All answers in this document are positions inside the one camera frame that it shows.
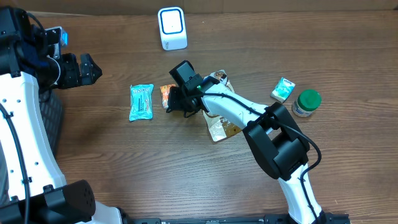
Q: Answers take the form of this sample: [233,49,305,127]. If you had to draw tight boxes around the orange Kleenex tissue pack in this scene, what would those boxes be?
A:
[160,84,175,109]

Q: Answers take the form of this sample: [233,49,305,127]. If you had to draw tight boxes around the teal long snack packet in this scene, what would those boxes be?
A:
[129,84,154,122]

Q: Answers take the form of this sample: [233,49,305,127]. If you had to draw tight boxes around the brown white snack pouch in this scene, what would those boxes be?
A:
[203,70,242,142]

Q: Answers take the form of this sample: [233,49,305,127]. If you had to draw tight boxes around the teal tissue pack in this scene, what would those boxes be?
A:
[271,77,295,103]

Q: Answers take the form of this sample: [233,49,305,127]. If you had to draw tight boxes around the green lid jar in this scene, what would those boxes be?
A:
[292,90,322,118]

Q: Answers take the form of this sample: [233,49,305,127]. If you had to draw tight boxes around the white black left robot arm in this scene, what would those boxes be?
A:
[1,6,129,223]

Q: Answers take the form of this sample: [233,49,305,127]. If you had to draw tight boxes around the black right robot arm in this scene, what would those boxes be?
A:
[167,60,324,223]

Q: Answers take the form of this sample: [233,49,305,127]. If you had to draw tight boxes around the white barcode scanner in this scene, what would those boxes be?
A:
[157,7,188,51]

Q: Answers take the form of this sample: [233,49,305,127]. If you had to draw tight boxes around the grey plastic mesh basket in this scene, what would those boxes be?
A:
[1,90,64,206]

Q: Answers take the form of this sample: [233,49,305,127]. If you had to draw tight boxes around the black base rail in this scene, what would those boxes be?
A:
[132,213,351,224]

